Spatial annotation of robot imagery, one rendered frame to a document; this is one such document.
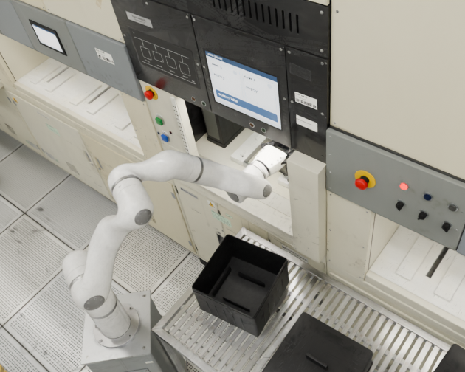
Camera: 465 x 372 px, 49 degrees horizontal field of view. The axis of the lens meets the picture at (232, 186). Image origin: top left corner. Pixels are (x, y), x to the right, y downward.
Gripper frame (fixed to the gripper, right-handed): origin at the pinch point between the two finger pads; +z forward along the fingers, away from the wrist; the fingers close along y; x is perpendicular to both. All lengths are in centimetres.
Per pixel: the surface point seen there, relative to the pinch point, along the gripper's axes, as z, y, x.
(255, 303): -45, 17, -43
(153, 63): -19, -44, 33
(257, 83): -16.4, 4.9, 43.0
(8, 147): -38, -256, -119
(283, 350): -56, 40, -34
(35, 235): -73, -164, -119
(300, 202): -20.5, 22.1, 0.8
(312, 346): -49, 47, -34
